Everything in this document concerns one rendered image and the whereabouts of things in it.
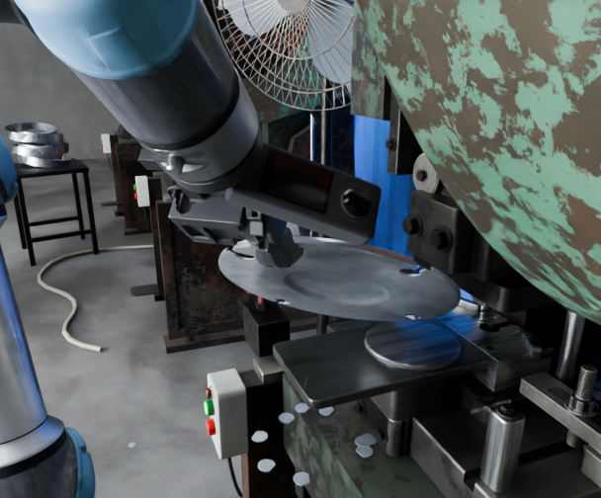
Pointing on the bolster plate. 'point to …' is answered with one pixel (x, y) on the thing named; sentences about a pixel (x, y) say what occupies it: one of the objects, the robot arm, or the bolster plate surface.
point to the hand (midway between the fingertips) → (300, 249)
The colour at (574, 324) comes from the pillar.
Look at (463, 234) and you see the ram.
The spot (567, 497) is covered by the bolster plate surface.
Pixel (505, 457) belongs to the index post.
